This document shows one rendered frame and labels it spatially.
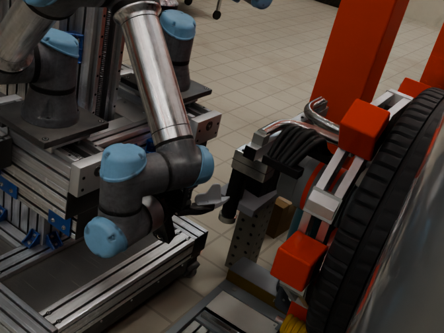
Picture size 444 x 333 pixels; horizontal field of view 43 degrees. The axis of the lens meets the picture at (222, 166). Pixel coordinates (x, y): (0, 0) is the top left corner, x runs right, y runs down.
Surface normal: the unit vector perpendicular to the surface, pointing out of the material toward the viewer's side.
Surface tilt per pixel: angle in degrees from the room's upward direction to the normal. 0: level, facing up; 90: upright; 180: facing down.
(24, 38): 132
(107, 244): 87
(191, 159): 44
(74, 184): 90
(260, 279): 0
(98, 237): 87
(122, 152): 8
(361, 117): 35
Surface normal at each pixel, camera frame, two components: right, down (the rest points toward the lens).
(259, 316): 0.22, -0.85
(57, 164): -0.56, 0.29
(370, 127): -0.13, -0.52
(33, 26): -0.06, 0.95
